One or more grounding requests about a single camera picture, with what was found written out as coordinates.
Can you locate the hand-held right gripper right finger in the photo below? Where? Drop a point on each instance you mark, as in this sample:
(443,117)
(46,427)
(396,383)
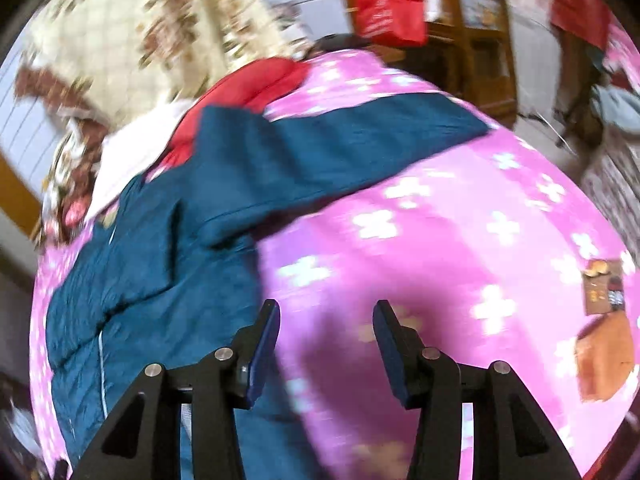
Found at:
(387,355)

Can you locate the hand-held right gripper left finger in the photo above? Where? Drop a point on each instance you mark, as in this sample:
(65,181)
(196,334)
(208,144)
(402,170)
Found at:
(265,350)

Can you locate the teal quilted jacket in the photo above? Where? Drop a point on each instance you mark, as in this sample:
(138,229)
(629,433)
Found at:
(300,155)

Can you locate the pink floral bedsheet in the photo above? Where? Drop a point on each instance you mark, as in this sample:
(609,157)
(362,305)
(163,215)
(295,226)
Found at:
(440,240)

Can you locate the orange cloth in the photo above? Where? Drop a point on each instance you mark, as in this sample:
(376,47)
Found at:
(605,355)

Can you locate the brown cardboard packet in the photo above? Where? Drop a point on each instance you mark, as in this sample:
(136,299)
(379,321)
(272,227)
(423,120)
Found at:
(597,292)

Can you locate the white pillow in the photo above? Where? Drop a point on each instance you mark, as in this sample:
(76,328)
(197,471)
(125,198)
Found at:
(135,155)

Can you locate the brown floral bedding bundle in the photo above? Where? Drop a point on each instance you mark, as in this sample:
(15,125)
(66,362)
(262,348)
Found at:
(70,185)

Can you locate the red frilled pillow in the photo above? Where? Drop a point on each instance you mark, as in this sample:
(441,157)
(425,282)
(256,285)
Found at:
(250,85)

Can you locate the brown patterned cloth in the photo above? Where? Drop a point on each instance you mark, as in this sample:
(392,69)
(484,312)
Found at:
(615,190)

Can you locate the wooden cabinet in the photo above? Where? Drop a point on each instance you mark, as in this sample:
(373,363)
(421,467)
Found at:
(480,60)

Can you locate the light blue cloth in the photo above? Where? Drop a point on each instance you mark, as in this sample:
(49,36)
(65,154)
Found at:
(617,105)

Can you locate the red shopping bag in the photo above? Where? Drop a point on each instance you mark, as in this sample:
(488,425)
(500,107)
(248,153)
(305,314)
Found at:
(390,15)

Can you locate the cream floral blanket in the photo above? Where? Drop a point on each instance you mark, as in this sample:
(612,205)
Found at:
(200,10)

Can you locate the red hanging cloth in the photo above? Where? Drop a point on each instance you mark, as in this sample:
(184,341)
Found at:
(580,0)

